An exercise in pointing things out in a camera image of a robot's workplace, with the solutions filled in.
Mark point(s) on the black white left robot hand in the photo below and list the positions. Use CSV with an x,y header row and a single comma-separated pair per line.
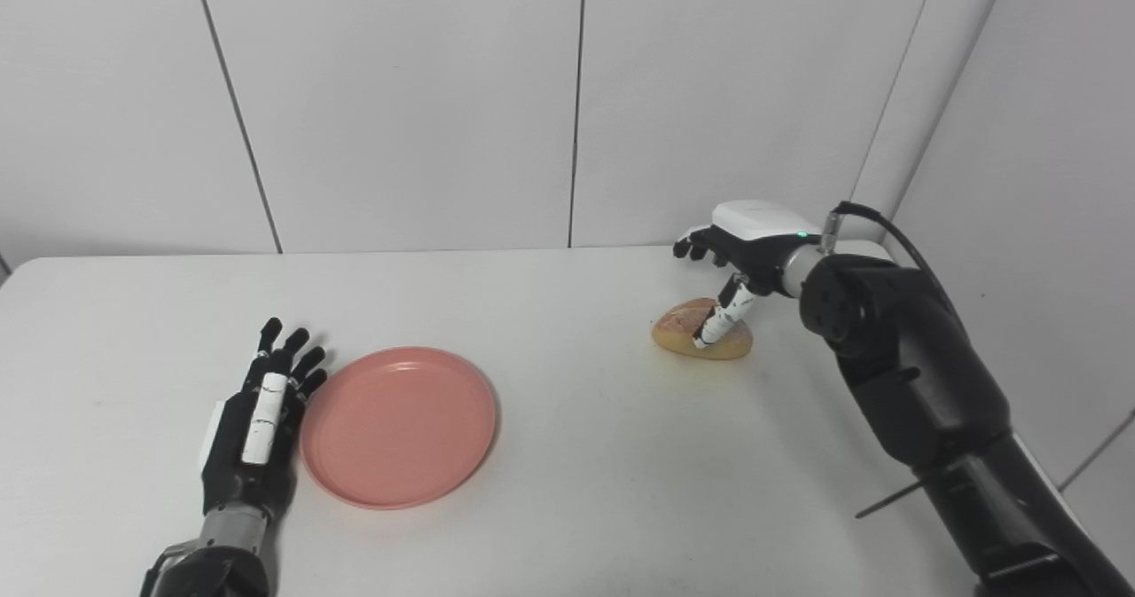
x,y
232,455

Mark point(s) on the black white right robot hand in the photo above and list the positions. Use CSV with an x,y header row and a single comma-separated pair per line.
x,y
754,224

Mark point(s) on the golden bread roll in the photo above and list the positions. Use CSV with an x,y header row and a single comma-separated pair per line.
x,y
678,326

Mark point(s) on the pink round plate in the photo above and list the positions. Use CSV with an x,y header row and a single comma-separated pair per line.
x,y
399,428

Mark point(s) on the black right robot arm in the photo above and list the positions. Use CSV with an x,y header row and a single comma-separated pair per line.
x,y
922,375

